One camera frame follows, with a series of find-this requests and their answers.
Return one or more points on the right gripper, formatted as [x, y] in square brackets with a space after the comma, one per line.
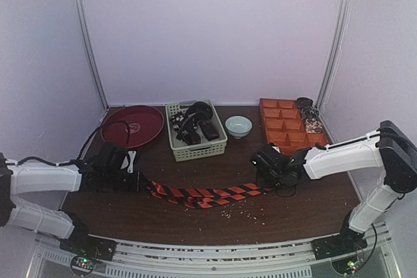
[264, 180]

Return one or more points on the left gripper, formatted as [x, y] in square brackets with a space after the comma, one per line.
[136, 187]

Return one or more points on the red navy striped tie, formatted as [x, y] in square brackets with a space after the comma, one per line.
[204, 198]

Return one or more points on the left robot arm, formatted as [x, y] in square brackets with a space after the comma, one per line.
[32, 175]

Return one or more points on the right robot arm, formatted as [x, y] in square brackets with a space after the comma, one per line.
[387, 148]

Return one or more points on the dark ties in basket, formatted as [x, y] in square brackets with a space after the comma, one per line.
[197, 117]

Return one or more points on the orange compartment organizer box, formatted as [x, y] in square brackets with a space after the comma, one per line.
[283, 126]

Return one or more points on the pale blue ceramic bowl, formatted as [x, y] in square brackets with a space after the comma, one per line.
[238, 126]

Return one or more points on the rolled patterned tie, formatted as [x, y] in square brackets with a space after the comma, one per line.
[309, 113]
[313, 126]

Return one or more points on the red round tray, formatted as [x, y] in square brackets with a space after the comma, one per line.
[133, 126]

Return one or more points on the rolled dark tie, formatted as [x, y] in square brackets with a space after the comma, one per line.
[303, 102]

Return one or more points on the beige plastic basket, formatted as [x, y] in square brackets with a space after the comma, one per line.
[184, 152]

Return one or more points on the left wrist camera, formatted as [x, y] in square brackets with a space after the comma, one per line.
[129, 161]

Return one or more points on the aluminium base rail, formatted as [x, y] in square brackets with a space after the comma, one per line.
[295, 258]

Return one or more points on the right aluminium frame post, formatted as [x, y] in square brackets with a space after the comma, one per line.
[334, 55]

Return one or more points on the aluminium frame post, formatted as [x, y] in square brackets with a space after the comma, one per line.
[89, 52]
[334, 55]

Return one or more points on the left aluminium frame post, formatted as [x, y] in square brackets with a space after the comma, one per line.
[89, 52]

